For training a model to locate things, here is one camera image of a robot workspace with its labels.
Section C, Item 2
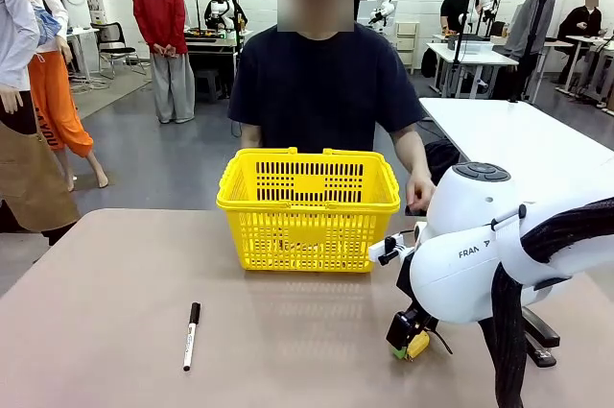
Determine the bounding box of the mannequin in light blue shirt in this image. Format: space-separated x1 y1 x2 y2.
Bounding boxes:
0 0 83 247

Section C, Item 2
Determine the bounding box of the black bag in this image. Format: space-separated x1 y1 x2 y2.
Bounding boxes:
420 47 439 80

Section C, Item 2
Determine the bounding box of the white and black background robot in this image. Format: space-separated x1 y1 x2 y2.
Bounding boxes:
203 0 248 34

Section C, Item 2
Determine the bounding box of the white background work table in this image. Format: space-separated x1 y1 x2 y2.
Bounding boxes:
425 41 520 100

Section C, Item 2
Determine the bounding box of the yellow tape measure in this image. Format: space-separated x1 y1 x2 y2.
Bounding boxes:
403 328 454 361

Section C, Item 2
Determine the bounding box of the grey background work table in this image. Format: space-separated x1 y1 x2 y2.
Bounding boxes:
181 29 254 92

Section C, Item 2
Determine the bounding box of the mannequin in orange pants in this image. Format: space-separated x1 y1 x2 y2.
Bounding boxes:
18 0 111 194

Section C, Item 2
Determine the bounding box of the black braided cable bundle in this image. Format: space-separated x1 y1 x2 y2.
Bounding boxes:
479 196 614 408

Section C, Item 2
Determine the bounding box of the person's right forearm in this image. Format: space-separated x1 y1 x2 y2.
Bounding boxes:
239 121 263 150

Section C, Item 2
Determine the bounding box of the person's left forearm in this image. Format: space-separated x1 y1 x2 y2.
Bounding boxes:
390 120 432 181

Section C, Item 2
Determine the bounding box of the white cable strap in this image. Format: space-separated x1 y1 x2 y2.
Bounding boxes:
489 203 530 265

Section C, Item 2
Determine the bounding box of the large white table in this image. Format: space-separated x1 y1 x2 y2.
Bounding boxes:
416 97 614 207

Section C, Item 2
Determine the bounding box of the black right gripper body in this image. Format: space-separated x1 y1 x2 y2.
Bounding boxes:
396 253 439 331

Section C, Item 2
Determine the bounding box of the black stapler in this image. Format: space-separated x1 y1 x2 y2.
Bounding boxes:
521 306 561 370

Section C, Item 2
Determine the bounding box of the person in red hoodie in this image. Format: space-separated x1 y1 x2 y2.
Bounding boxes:
131 0 198 126

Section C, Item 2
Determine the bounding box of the dark grey step stool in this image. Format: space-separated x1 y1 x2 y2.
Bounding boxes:
193 68 223 105

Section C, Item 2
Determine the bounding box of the black camera stand pole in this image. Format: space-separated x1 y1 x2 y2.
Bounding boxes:
507 0 556 105

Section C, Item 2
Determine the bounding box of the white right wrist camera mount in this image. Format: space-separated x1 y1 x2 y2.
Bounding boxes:
368 225 429 267

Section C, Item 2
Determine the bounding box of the white drawer cabinet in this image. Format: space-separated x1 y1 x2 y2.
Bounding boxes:
392 21 421 75

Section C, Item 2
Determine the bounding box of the person in grey sweater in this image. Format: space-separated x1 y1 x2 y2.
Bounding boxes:
492 0 558 103

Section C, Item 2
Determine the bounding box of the thin black stand pole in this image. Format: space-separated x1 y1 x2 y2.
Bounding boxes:
452 0 475 101

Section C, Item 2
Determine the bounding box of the seated person in black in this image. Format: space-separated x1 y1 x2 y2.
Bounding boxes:
555 0 604 84

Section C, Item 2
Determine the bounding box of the person in navy t-shirt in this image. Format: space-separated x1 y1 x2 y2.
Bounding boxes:
226 0 425 155

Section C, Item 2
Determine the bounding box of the person's left hand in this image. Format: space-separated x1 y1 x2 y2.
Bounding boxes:
404 172 437 212

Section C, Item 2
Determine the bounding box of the standing person in black shirt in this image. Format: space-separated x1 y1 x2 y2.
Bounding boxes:
439 0 482 36

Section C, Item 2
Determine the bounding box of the black office chair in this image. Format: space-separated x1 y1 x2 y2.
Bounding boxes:
89 21 148 82

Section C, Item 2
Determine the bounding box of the white marker with black cap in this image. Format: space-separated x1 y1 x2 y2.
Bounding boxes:
182 301 202 372

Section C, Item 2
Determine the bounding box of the yellow plastic shopping basket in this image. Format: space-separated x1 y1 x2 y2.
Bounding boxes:
215 147 402 276

